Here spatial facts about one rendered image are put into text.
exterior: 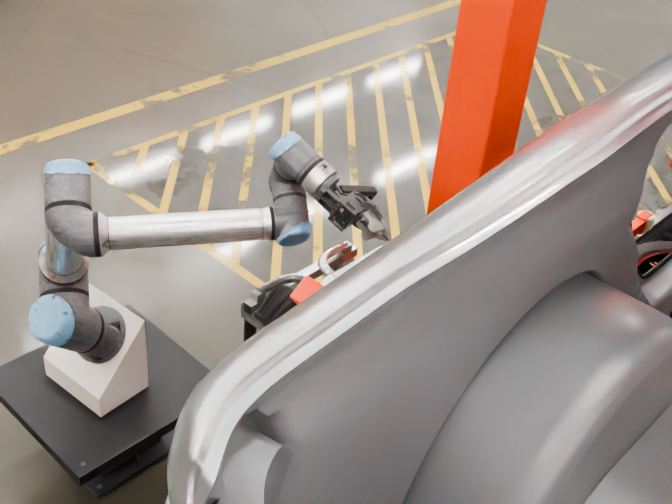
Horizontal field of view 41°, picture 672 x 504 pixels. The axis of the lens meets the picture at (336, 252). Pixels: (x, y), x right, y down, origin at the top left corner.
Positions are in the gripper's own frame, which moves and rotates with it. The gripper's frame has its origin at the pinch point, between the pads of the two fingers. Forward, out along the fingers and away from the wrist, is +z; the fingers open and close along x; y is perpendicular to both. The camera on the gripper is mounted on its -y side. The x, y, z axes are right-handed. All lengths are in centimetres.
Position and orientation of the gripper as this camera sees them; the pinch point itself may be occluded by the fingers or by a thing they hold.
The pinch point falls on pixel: (386, 235)
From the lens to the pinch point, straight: 227.9
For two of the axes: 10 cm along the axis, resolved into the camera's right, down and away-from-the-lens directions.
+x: 4.5, -5.8, -6.7
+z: 7.2, 6.9, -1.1
